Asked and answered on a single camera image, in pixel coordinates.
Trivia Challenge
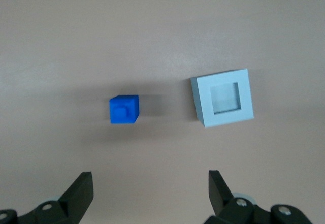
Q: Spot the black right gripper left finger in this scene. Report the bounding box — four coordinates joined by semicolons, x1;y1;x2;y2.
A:
0;172;95;224

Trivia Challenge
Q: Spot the blue cube part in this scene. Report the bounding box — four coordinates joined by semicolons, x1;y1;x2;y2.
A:
109;94;141;125

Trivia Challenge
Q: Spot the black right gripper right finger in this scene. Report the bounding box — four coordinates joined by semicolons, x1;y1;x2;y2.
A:
205;170;312;224

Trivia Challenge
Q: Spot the gray square base block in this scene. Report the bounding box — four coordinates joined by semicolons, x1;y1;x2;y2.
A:
190;68;255;130

